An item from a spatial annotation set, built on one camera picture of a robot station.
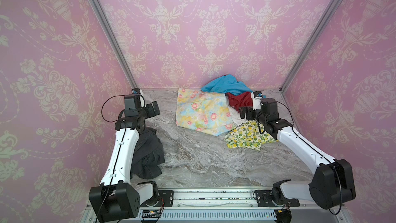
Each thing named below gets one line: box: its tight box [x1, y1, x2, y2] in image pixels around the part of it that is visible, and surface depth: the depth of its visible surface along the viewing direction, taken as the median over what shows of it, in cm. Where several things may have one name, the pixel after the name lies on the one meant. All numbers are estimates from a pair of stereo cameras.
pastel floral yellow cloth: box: [175, 88, 236, 137], surface depth 105 cm
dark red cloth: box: [225, 91, 254, 113], surface depth 105 cm
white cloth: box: [225, 98, 249, 127], surface depth 102 cm
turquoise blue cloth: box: [200, 74, 254, 95], surface depth 114 cm
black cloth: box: [130, 126, 165, 180], surface depth 81 cm
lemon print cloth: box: [224, 119, 279, 152], surface depth 94 cm
